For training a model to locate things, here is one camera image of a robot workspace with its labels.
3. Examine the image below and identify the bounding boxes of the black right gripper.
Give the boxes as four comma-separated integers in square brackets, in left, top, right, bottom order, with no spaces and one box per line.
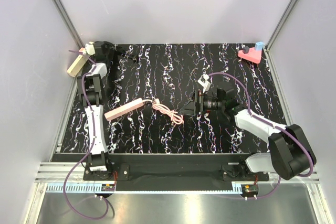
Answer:
[178,90,225,116]

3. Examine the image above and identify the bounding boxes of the beige power strip red sockets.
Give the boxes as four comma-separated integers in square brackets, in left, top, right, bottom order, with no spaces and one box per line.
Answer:
[67,48,88,77]

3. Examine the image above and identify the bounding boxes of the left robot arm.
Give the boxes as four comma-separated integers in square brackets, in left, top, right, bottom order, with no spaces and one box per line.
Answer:
[77,41,114,180]

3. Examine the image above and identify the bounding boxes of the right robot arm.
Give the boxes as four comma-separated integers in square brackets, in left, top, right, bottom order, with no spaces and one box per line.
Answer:
[179,89,317,180]

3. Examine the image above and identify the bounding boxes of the dark grey plug block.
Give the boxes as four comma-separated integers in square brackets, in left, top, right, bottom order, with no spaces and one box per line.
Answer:
[243,46,249,54]

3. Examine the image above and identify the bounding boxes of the pink triangular socket block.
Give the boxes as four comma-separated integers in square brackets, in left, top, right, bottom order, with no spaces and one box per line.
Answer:
[238,48,262,64]

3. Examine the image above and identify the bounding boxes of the blue plug block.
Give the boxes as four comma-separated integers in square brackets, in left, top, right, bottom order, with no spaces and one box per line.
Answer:
[255,41,264,51]

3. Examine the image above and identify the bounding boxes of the pink power strip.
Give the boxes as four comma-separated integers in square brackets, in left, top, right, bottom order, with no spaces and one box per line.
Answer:
[104,98,144,121]

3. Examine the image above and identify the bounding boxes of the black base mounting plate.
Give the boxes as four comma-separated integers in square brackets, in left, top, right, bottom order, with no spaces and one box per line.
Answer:
[51,153,269,193]

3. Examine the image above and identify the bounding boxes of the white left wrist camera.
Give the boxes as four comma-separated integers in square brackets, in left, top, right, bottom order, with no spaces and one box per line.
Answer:
[85,41,95,56]

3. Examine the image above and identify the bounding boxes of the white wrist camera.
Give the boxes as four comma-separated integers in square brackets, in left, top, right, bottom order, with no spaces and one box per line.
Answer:
[85,41,95,56]
[197,74,211,93]

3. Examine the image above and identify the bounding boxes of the black power strip cable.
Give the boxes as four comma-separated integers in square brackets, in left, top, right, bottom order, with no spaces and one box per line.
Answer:
[114,46,138,62]

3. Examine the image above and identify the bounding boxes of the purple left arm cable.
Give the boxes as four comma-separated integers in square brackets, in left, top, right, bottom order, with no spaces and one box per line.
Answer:
[62,49,116,220]

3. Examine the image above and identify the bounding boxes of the pink coiled power cable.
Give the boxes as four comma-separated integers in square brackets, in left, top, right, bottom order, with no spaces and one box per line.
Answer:
[145,99,185,125]

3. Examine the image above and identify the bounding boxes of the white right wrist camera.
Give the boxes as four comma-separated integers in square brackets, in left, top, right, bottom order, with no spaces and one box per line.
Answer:
[197,74,211,93]

